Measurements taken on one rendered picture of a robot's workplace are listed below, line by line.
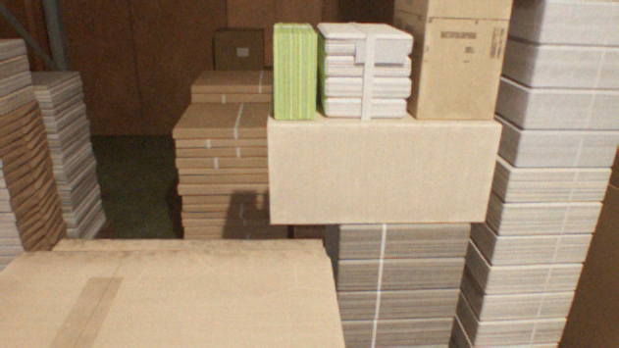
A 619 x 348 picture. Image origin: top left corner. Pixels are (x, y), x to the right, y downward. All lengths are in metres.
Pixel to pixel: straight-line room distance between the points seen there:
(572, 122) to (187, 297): 0.75
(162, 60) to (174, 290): 4.19
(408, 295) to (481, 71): 0.48
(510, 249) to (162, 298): 0.71
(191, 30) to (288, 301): 4.17
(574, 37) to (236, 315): 0.73
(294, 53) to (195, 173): 1.38
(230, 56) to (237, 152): 2.24
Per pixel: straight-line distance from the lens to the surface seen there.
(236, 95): 2.49
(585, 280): 1.39
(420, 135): 0.85
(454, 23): 0.86
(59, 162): 2.56
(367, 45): 0.82
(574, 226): 1.09
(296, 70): 0.81
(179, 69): 4.73
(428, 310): 1.05
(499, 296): 1.11
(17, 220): 2.24
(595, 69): 0.98
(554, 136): 0.97
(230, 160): 2.07
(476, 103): 0.90
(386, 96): 0.85
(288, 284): 0.63
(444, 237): 0.96
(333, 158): 0.83
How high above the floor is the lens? 1.48
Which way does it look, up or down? 23 degrees down
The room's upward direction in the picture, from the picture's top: 1 degrees clockwise
